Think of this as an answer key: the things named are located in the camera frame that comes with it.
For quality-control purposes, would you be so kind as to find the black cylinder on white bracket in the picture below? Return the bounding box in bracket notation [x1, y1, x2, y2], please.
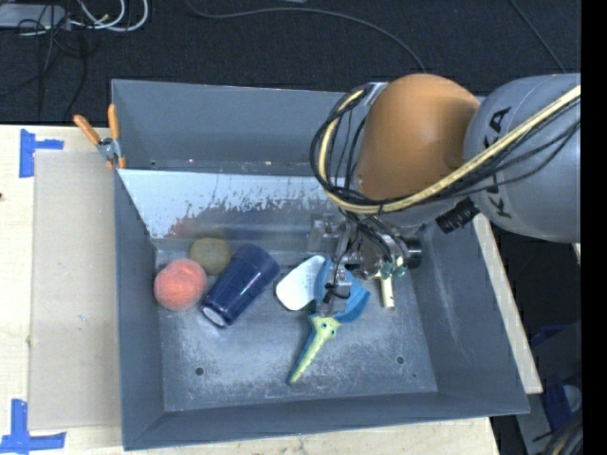
[396, 237, 424, 270]

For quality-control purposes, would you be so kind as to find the olive green ball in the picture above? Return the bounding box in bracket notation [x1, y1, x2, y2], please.
[188, 237, 233, 277]

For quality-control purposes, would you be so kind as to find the blue and white plastic scoop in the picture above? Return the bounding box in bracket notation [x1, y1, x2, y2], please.
[275, 254, 372, 325]

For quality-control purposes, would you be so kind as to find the grey metal bin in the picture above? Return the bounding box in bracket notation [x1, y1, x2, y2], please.
[109, 79, 531, 450]

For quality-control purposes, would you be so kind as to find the orange-pink fuzzy ball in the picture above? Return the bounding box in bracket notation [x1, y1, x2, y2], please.
[153, 257, 209, 312]

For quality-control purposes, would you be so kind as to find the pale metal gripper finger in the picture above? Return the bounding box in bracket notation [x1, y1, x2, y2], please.
[337, 275, 355, 313]
[318, 280, 339, 319]

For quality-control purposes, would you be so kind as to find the dark blue plastic cup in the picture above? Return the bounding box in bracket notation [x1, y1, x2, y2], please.
[198, 243, 282, 329]

